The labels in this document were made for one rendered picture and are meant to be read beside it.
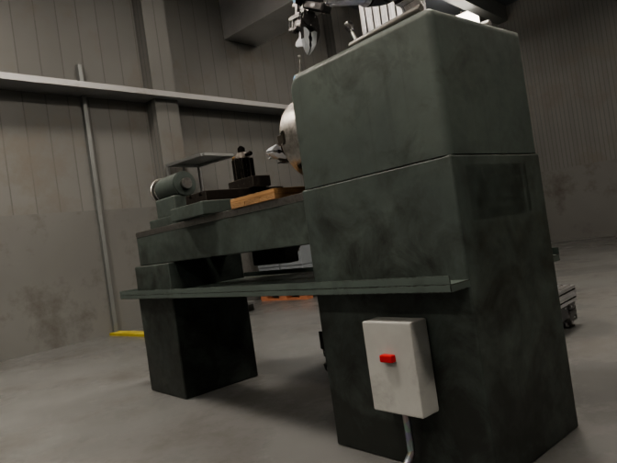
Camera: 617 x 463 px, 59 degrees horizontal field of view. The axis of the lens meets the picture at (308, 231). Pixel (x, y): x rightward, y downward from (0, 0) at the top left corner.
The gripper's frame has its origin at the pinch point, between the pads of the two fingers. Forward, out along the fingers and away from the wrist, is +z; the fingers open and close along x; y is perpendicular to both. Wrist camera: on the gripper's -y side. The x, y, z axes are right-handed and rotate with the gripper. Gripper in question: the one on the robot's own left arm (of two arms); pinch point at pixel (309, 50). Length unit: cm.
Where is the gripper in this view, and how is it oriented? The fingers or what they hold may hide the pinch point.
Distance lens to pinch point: 199.9
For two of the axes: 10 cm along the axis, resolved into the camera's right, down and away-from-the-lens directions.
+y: -6.5, 1.0, 7.6
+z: 0.1, 9.9, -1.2
